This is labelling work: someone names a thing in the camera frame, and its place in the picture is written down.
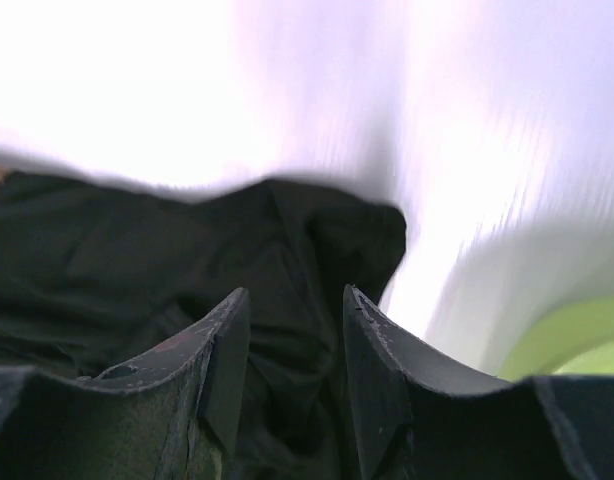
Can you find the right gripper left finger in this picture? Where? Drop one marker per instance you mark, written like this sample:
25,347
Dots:
171,412

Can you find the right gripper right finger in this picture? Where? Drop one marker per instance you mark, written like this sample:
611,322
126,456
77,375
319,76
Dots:
419,414

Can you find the black t shirt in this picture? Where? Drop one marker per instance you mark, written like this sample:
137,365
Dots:
91,277

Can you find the green plastic basin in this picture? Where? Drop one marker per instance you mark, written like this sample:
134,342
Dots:
575,339

